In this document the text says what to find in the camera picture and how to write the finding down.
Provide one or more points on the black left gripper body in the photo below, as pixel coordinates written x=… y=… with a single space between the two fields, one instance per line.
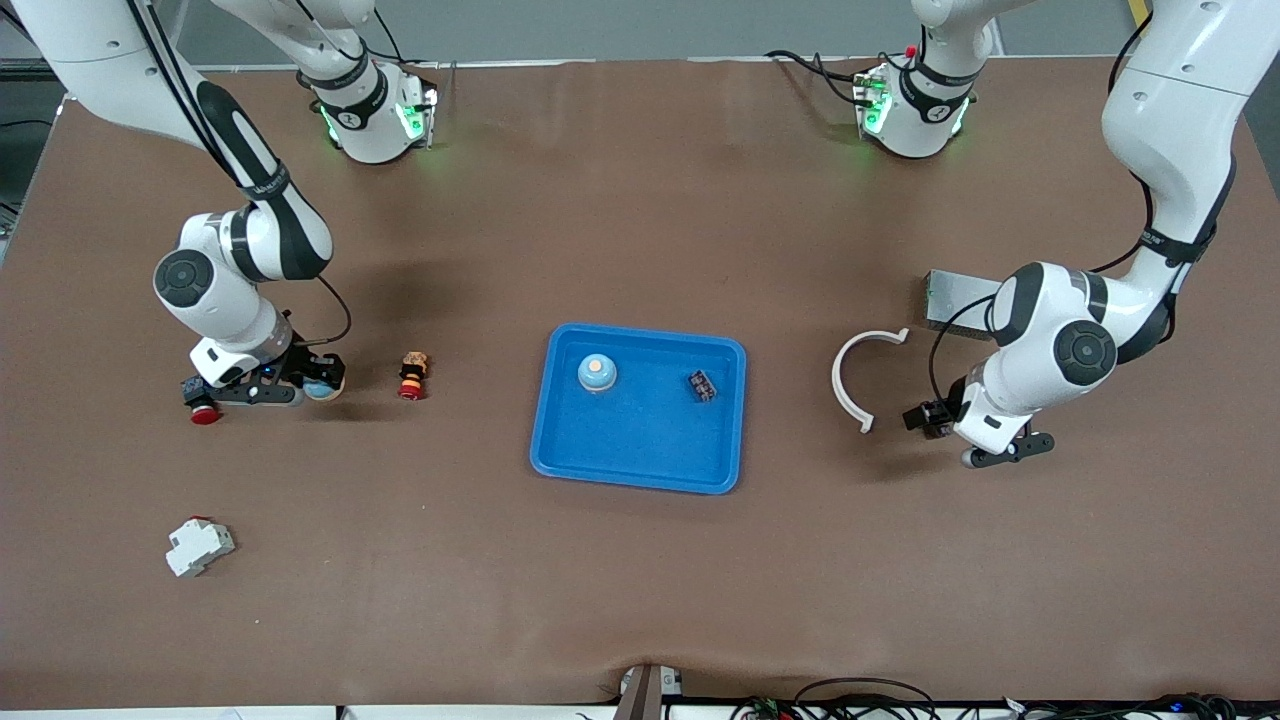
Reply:
x=942 y=413

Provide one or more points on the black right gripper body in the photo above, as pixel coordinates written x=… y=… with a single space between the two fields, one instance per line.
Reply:
x=300 y=364

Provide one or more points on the light blue call bell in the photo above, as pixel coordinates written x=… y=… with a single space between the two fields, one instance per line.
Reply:
x=597 y=373
x=325 y=390

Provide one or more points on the dark electrolytic capacitor block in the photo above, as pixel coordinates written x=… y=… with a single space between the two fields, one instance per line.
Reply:
x=702 y=385

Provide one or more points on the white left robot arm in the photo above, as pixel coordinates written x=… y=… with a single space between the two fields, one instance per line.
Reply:
x=1060 y=340

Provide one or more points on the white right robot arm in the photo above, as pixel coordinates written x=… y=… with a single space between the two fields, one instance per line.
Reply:
x=250 y=240

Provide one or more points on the blue plastic tray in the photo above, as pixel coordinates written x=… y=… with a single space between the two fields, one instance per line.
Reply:
x=650 y=440

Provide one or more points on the red emergency button orange base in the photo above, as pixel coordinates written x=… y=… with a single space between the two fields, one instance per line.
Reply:
x=412 y=372

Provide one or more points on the white half-round pipe clamp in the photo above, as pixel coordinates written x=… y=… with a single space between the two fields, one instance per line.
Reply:
x=838 y=388

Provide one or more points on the red mushroom button black base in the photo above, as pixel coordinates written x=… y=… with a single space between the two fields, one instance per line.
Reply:
x=205 y=413

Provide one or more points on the silver metal power supply box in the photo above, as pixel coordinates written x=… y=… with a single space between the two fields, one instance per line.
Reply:
x=955 y=300

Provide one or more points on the white circuit breaker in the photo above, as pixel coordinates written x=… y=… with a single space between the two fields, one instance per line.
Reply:
x=195 y=548

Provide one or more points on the grey metal bracket table edge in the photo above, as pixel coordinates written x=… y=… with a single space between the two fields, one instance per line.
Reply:
x=645 y=700

